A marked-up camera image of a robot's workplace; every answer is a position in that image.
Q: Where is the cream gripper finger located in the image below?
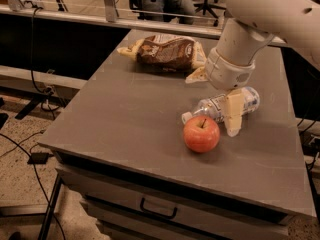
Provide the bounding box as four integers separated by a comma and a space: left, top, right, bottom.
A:
224, 89, 244, 137
185, 67, 208, 84

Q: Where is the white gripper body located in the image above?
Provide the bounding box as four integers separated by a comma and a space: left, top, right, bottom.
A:
205, 48, 255, 90

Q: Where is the clear plastic water bottle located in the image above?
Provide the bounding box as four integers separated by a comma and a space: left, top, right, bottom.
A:
181, 87, 260, 123

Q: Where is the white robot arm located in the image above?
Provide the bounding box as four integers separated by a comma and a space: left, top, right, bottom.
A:
204, 0, 320, 137

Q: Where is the red apple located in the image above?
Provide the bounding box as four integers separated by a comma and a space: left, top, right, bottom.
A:
183, 116, 220, 153

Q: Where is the brown chip bag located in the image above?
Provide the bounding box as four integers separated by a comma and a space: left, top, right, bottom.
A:
117, 34, 206, 72

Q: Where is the seated person in jeans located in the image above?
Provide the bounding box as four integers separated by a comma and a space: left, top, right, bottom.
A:
141, 0, 195, 25

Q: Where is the grey drawer cabinet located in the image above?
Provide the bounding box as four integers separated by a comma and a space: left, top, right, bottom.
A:
38, 29, 317, 240

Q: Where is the black power adapter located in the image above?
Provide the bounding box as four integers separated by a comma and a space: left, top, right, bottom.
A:
28, 152, 52, 165

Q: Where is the metal railing frame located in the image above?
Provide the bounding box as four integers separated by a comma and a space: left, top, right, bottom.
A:
1, 0, 222, 40

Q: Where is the black drawer handle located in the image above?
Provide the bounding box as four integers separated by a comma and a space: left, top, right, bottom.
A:
139, 198, 178, 220

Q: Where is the black floor cable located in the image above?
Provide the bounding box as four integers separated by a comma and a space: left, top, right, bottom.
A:
0, 130, 67, 240

